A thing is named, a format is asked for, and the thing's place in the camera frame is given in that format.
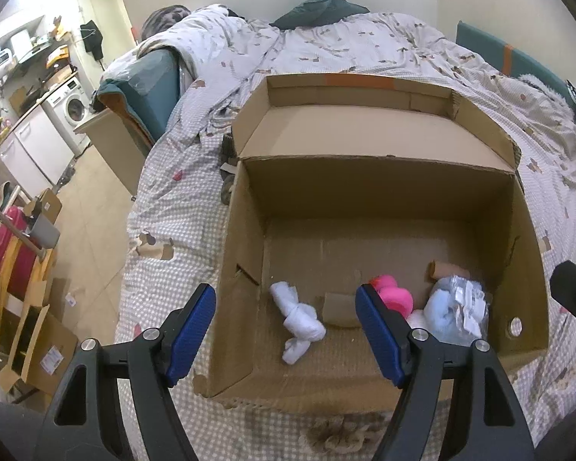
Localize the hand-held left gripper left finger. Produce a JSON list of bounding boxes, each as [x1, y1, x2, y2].
[[41, 283, 217, 461]]

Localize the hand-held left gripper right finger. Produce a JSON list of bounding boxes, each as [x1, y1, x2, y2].
[[355, 284, 536, 461]]

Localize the white fluffy cloth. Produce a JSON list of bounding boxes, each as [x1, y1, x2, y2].
[[406, 310, 433, 334]]

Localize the pink soft toy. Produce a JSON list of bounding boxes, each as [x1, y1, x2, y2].
[[369, 275, 414, 318]]

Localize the brown cardboard scrap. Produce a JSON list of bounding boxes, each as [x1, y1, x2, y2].
[[323, 292, 363, 330], [429, 259, 471, 282]]

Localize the light blue bagged socks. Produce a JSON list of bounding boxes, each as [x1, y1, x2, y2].
[[422, 276, 488, 345]]

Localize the knotted white sock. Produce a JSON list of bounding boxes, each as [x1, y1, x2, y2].
[[269, 281, 327, 365]]

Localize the clear plastic packet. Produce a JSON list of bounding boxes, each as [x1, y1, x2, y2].
[[444, 275, 489, 339]]

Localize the large cardboard floor box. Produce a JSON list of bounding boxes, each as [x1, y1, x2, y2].
[[0, 281, 80, 395]]

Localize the dark striped cloth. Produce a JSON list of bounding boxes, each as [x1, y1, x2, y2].
[[220, 133, 237, 205]]

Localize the grey bin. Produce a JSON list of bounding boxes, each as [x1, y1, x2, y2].
[[29, 214, 61, 249]]

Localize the small cardboard floor box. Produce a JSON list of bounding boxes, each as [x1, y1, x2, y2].
[[24, 188, 63, 224]]

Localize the pink suitcase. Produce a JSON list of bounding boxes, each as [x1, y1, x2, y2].
[[0, 206, 36, 294]]

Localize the white furry cloth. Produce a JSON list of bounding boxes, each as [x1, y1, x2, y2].
[[511, 73, 569, 106]]

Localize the white base cabinet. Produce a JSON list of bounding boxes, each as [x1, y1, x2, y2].
[[0, 106, 75, 188]]

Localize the teal footboard cushion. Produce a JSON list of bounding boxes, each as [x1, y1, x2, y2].
[[96, 48, 180, 145]]

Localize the white washing machine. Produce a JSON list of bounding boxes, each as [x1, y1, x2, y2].
[[41, 77, 92, 154]]

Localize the teal headboard cushion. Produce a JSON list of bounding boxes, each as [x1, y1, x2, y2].
[[456, 20, 574, 106]]

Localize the bed with patterned quilt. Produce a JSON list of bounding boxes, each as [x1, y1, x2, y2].
[[115, 4, 576, 461]]

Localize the black hanging garment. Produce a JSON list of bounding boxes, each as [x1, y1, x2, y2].
[[79, 20, 105, 61]]

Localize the grey striped pillow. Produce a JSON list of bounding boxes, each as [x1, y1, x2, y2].
[[139, 5, 193, 41]]

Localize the dark green pillow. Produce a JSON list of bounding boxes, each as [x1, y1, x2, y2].
[[270, 0, 371, 28]]

